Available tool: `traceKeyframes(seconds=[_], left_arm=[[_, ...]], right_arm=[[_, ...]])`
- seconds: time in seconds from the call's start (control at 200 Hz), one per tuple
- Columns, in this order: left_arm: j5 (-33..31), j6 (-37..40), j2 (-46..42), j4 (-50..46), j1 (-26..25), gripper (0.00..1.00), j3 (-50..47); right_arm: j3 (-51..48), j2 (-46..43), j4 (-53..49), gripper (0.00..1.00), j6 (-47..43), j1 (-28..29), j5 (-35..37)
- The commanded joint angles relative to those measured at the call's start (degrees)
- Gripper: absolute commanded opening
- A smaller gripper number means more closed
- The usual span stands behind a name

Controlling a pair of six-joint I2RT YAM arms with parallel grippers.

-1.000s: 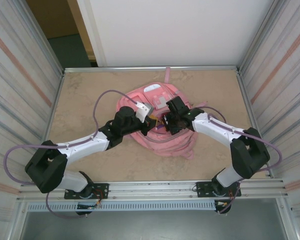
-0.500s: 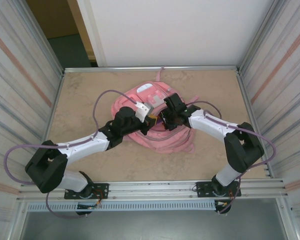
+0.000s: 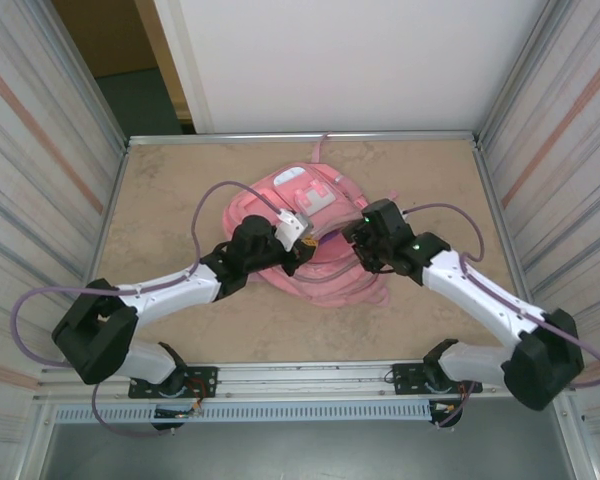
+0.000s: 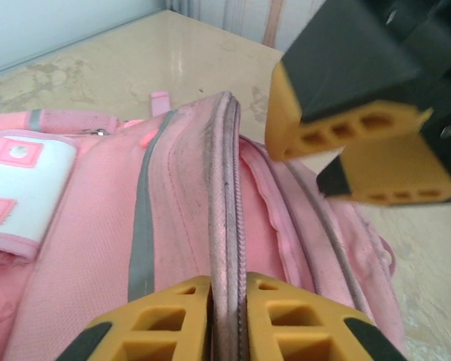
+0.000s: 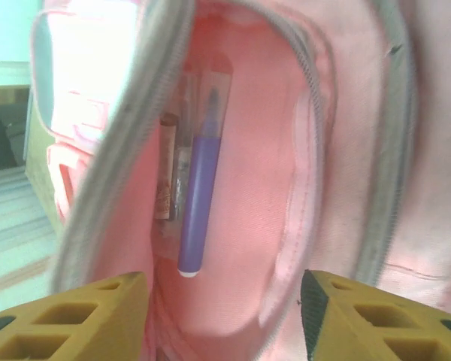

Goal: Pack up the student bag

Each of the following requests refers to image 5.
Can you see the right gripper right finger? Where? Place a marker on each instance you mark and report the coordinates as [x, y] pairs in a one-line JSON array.
[[379, 331]]

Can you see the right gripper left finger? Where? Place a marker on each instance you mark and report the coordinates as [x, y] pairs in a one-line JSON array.
[[79, 327]]

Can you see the purple marker pen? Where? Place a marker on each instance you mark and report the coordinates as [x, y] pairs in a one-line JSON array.
[[201, 188]]

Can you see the pink school backpack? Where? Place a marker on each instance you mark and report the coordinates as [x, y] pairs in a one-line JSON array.
[[248, 150]]

